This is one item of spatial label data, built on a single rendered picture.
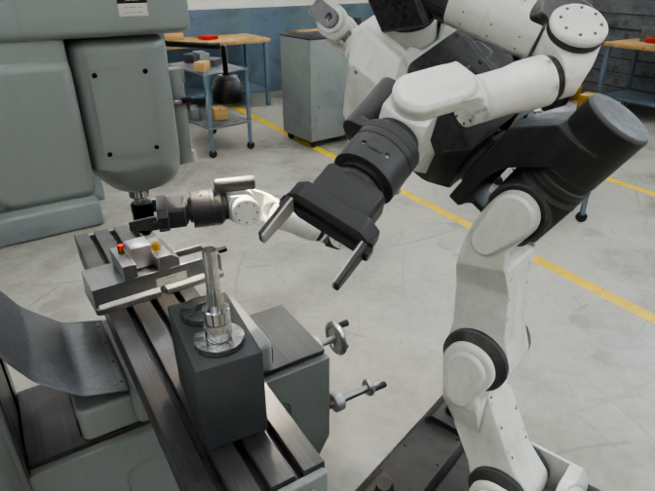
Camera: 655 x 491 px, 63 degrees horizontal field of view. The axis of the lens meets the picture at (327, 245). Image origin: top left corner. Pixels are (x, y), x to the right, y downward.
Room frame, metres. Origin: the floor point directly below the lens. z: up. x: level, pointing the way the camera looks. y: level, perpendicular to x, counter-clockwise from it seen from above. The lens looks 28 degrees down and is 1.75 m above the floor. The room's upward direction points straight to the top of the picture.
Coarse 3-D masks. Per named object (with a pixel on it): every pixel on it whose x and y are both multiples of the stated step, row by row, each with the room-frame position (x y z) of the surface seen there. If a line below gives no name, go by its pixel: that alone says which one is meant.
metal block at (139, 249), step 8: (128, 240) 1.27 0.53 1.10; (136, 240) 1.27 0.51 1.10; (144, 240) 1.27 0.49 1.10; (128, 248) 1.24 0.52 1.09; (136, 248) 1.22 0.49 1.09; (144, 248) 1.23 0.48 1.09; (136, 256) 1.22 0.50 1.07; (144, 256) 1.23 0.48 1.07; (152, 256) 1.24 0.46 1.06; (136, 264) 1.22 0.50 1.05; (144, 264) 1.23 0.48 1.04; (152, 264) 1.24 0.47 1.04
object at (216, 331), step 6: (204, 318) 0.75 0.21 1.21; (222, 318) 0.75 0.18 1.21; (228, 318) 0.76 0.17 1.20; (204, 324) 0.76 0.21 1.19; (210, 324) 0.75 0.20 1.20; (216, 324) 0.74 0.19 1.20; (222, 324) 0.75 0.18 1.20; (228, 324) 0.76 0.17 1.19; (210, 330) 0.75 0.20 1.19; (216, 330) 0.74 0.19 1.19; (222, 330) 0.75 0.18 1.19; (228, 330) 0.76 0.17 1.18; (210, 336) 0.75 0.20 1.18; (216, 336) 0.74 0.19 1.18; (222, 336) 0.75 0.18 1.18; (228, 336) 0.76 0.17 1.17; (210, 342) 0.75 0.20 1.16; (216, 342) 0.74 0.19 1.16; (222, 342) 0.75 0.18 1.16
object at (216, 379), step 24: (192, 312) 0.84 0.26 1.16; (192, 336) 0.78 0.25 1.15; (240, 336) 0.77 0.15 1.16; (192, 360) 0.72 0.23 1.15; (216, 360) 0.72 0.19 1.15; (240, 360) 0.72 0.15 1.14; (192, 384) 0.73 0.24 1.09; (216, 384) 0.70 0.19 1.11; (240, 384) 0.72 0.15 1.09; (264, 384) 0.74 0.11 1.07; (192, 408) 0.77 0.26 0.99; (216, 408) 0.70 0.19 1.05; (240, 408) 0.72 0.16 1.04; (264, 408) 0.74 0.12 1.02; (216, 432) 0.70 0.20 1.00; (240, 432) 0.72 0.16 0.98
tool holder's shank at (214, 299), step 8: (208, 248) 0.77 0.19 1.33; (208, 256) 0.76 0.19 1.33; (216, 256) 0.77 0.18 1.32; (208, 264) 0.76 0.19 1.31; (216, 264) 0.76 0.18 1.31; (208, 272) 0.76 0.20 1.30; (216, 272) 0.76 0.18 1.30; (208, 280) 0.76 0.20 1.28; (216, 280) 0.76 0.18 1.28; (208, 288) 0.76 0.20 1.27; (216, 288) 0.76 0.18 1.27; (208, 296) 0.76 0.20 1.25; (216, 296) 0.76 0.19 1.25; (208, 304) 0.76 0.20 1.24; (216, 304) 0.75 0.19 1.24
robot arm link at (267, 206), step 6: (252, 192) 1.24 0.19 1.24; (258, 192) 1.25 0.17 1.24; (264, 192) 1.26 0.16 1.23; (258, 198) 1.25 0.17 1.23; (264, 198) 1.25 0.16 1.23; (270, 198) 1.24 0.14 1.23; (258, 204) 1.24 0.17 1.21; (264, 204) 1.24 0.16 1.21; (270, 204) 1.24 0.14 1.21; (276, 204) 1.22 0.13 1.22; (264, 210) 1.24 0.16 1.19; (270, 210) 1.24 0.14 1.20; (264, 216) 1.23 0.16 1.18; (264, 222) 1.22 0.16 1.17
